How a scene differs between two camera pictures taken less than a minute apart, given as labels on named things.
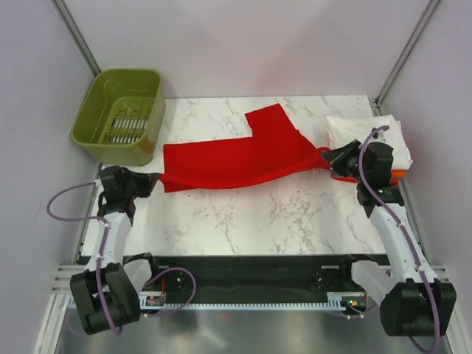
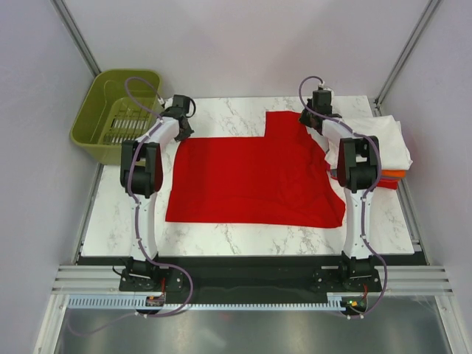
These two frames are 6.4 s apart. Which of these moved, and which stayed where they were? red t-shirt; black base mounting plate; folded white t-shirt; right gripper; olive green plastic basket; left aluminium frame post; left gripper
Moved: red t-shirt; left gripper; right gripper
Stayed: black base mounting plate; olive green plastic basket; folded white t-shirt; left aluminium frame post
